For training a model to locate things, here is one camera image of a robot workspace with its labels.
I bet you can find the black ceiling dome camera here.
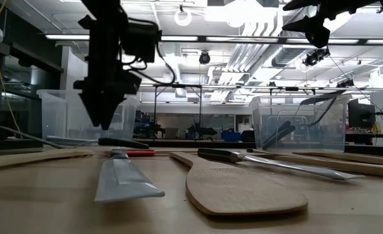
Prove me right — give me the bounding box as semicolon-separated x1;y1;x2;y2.
198;51;211;66

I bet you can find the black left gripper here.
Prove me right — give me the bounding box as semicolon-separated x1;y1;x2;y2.
73;70;143;131

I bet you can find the black ceiling spotlight cluster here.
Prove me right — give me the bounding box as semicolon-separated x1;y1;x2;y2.
302;47;331;68

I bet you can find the blue plastic crate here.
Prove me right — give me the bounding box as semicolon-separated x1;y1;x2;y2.
220;129;243;142

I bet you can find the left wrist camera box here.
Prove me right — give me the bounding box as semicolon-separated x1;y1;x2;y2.
122;18;162;63

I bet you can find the black computer monitor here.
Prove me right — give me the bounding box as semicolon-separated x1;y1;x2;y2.
347;98;377;129

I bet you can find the wooden spoon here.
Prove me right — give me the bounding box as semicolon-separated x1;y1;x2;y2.
291;150;383;168

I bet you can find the white hanging ring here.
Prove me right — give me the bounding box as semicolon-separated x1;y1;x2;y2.
174;6;193;27

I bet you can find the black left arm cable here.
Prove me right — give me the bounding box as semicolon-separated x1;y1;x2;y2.
125;18;178;86

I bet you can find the clear plastic storage bin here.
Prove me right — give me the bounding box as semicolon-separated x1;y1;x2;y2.
248;93;352;153
36;88;140;148

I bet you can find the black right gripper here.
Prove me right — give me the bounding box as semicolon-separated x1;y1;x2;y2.
281;0;383;49

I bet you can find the black rectangular turner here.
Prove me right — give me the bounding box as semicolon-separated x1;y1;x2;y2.
261;119;296;150

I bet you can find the red silicone spatula wooden handle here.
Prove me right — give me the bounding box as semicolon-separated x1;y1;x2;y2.
103;148;157;158

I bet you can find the slotted wooden spatula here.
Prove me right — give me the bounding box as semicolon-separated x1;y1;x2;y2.
245;152;383;179

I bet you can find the black aluminium table frame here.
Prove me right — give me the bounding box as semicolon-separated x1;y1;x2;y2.
0;125;383;157

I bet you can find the wooden spork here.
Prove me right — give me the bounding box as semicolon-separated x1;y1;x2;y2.
0;148;95;172

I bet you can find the black background rig frame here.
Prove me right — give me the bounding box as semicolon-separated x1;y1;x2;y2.
153;83;203;141

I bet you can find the yellow extension cord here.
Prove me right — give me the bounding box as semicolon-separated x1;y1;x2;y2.
0;0;23;140

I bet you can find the silver ventilation duct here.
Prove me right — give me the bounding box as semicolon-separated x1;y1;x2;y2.
271;32;309;68

